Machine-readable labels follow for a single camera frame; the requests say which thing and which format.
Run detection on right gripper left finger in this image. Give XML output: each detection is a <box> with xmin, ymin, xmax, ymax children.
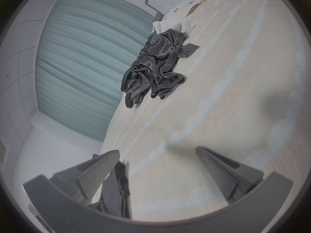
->
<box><xmin>50</xmin><ymin>150</ymin><xmax>120</xmax><ymax>204</ymax></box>

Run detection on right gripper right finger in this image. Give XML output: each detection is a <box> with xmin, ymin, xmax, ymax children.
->
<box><xmin>196</xmin><ymin>148</ymin><xmax>264</xmax><ymax>201</ymax></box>

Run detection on black T-shirt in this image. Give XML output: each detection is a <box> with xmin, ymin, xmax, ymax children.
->
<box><xmin>89</xmin><ymin>160</ymin><xmax>133</xmax><ymax>219</ymax></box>

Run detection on bed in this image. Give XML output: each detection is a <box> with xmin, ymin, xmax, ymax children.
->
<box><xmin>97</xmin><ymin>0</ymin><xmax>309</xmax><ymax>221</ymax></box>

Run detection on blue-green curtain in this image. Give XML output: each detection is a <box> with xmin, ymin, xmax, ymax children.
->
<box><xmin>35</xmin><ymin>0</ymin><xmax>158</xmax><ymax>143</ymax></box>

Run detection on black satin garment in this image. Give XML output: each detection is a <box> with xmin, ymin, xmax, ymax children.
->
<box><xmin>121</xmin><ymin>29</ymin><xmax>200</xmax><ymax>109</ymax></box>

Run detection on white garment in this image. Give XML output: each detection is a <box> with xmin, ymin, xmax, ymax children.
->
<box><xmin>153</xmin><ymin>18</ymin><xmax>197</xmax><ymax>34</ymax></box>

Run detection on white printed pillow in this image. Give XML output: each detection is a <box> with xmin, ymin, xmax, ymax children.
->
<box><xmin>162</xmin><ymin>0</ymin><xmax>203</xmax><ymax>21</ymax></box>

